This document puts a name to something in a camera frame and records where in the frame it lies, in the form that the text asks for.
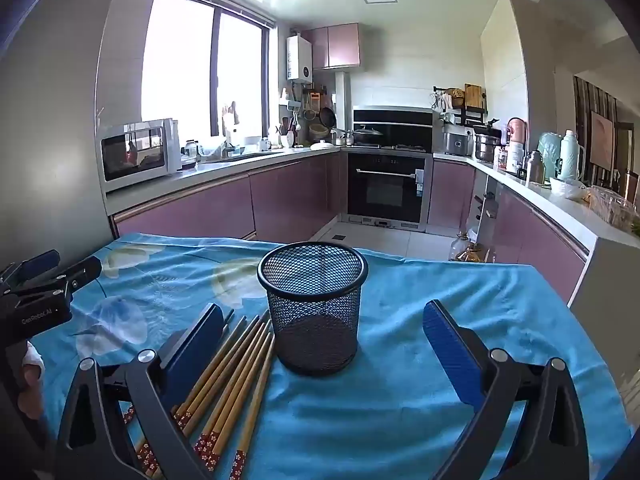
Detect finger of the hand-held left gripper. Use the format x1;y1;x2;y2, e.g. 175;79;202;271
0;249;62;289
5;256;102;302

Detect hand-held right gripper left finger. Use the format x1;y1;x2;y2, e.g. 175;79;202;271
55;302;226;480

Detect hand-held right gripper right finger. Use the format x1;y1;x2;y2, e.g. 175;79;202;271
422;299;591;480

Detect bunch of bamboo chopsticks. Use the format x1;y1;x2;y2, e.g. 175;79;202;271
122;307;277;480

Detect black mesh cup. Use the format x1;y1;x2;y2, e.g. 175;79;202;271
257;241;370;377

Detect person's left hand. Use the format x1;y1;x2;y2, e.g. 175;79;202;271
17;342;48;421

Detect blue floral tablecloth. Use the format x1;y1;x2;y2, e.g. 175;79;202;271
47;232;636;480

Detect clear plastic bottle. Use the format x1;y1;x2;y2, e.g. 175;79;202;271
449;234;471;262

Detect grey refrigerator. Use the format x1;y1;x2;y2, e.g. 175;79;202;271
0;0;121;286

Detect white microwave oven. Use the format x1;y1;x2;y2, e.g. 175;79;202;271
96;118;182;193

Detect knife holder with knives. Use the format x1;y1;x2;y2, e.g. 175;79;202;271
474;192;501;221

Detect black built-in oven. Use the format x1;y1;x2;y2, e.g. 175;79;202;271
345;151;433;233

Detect white kitchen countertop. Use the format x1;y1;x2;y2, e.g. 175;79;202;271
102;144;640;261

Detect pink lower cabinets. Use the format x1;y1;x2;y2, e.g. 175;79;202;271
112;151;590;306

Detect pink cabinets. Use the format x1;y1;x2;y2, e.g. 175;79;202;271
301;23;361;71
112;151;590;306

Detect white bowl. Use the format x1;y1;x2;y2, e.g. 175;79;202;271
550;177;588;202

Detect stainless steel flask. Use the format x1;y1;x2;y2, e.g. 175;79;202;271
526;150;546;185

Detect white labelled container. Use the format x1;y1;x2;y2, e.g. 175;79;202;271
505;141;526;175

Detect stainless steel pot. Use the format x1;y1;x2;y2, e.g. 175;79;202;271
474;132;502;162

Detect silver rice cooker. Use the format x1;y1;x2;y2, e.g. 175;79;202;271
440;127;475;157

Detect clear plastic basket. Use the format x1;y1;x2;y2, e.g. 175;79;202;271
587;185;638;231

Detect white and green thermos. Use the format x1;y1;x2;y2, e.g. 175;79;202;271
558;130;581;182

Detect pink electric kettle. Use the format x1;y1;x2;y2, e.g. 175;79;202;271
505;117;527;146

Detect lidded wok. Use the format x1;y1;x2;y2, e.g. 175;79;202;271
345;125;385;147

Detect black range hood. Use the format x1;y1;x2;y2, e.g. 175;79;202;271
352;106;434;150

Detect kitchen window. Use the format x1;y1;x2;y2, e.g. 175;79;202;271
141;0;275;137

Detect pink upper cabinets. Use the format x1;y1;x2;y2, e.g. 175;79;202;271
301;23;361;71

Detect black wall rack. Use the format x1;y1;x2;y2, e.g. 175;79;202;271
433;85;488;126

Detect framed wall picture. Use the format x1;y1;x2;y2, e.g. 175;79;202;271
589;110;617;172

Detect white wall water heater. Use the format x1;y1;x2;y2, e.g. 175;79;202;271
286;35;314;82

